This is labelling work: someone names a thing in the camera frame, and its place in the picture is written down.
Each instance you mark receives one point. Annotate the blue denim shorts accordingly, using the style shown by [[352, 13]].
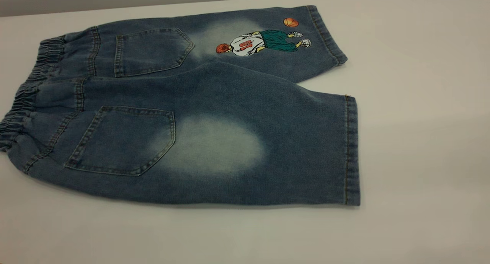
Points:
[[249, 103]]

